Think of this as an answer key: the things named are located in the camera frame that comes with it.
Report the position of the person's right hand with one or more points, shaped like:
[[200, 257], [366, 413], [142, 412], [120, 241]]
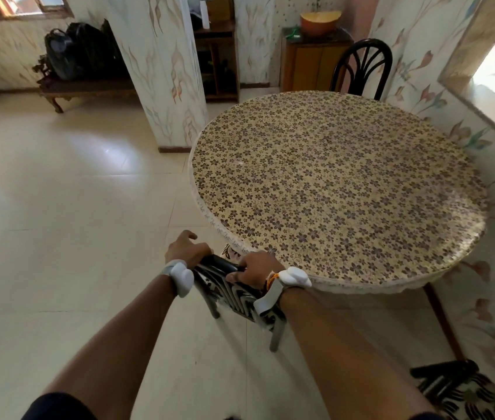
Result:
[[258, 269]]

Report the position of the carved wooden bench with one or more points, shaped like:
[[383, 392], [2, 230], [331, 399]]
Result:
[[81, 89]]

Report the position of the person's right forearm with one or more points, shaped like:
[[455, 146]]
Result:
[[343, 358]]

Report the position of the person's left fingers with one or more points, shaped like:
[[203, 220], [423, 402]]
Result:
[[195, 244]]

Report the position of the round table with floral cloth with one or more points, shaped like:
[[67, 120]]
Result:
[[335, 183]]

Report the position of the person's right fingers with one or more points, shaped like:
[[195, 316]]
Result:
[[236, 274]]

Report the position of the dark wooden shelf unit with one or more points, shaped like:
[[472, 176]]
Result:
[[217, 61]]

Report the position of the wooden window frame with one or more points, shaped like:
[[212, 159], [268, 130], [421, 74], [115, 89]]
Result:
[[20, 6]]

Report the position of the orange bowl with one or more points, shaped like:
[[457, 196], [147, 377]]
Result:
[[319, 24]]

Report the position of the wooden cabinet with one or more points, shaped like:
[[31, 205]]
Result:
[[313, 63]]

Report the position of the person's left forearm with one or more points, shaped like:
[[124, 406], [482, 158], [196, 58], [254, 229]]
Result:
[[120, 345]]

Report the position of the white wrist tracker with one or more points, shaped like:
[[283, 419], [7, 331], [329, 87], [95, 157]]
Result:
[[273, 295], [182, 277]]

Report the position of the person's left hand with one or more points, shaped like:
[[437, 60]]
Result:
[[184, 251]]

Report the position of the black fan-back chair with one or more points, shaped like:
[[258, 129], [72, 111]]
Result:
[[363, 61]]

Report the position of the white left wrist tracker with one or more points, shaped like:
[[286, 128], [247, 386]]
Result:
[[182, 277]]

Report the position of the white right wrist tracker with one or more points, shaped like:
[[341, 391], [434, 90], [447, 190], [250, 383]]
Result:
[[273, 295]]

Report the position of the green small object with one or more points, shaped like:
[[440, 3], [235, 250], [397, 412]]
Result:
[[292, 33]]

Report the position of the framed wall hatch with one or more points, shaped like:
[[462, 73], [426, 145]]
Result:
[[492, 69]]

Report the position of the dark left sleeve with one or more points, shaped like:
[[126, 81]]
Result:
[[57, 409]]

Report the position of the black backpack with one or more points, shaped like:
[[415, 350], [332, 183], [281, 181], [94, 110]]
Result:
[[94, 48], [61, 54]]

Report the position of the black patterned chair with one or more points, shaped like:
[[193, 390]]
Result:
[[234, 297], [457, 387]]

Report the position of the orange wrist thread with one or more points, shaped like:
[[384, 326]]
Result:
[[271, 280]]

